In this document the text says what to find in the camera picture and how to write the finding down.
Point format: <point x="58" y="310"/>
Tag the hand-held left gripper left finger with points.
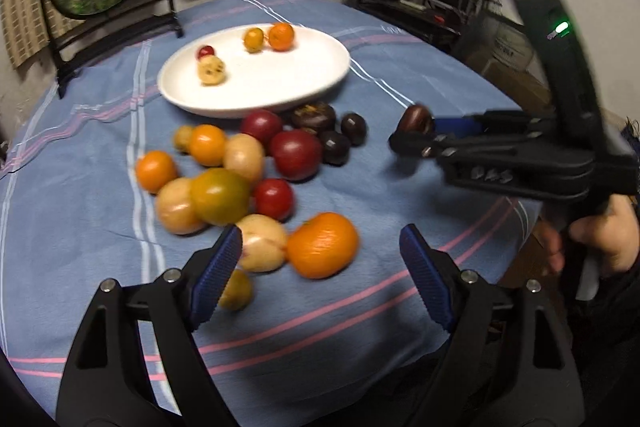
<point x="220" y="277"/>

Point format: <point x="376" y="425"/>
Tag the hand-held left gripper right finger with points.
<point x="425" y="277"/>

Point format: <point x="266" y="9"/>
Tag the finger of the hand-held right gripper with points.
<point x="415" y="144"/>
<point x="457" y="125"/>

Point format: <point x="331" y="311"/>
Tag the dark brown oblong fruit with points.
<point x="415" y="119"/>

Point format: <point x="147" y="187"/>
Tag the tan round fruit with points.
<point x="245" y="154"/>
<point x="262" y="239"/>
<point x="172" y="207"/>

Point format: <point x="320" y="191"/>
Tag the small dark purple fruit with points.
<point x="353" y="128"/>
<point x="334" y="148"/>

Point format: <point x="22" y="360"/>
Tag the green and orange citrus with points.
<point x="220" y="196"/>

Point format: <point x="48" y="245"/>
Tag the small red plum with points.
<point x="273" y="199"/>

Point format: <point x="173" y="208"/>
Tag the dark purple mangosteen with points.
<point x="313" y="116"/>

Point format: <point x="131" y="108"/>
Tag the large orange tangerine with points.
<point x="322" y="245"/>

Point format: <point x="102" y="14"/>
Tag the dark red plum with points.
<point x="260" y="124"/>
<point x="296" y="154"/>

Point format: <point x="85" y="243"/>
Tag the small orange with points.
<point x="207" y="145"/>
<point x="280" y="36"/>
<point x="156" y="171"/>

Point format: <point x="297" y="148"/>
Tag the white oval plate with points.
<point x="280" y="72"/>

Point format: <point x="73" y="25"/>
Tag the person's right hand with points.
<point x="617" y="232"/>

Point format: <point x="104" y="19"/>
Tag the cardboard box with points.
<point x="520" y="82"/>

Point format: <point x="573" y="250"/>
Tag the blue striped tablecloth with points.
<point x="325" y="332"/>

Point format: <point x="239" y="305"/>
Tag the small yellow-orange kumquat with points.
<point x="253" y="39"/>

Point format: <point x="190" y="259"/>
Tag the yellow spotted fruit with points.
<point x="211" y="71"/>

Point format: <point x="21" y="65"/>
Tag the tiny red cherry fruit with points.
<point x="204" y="52"/>

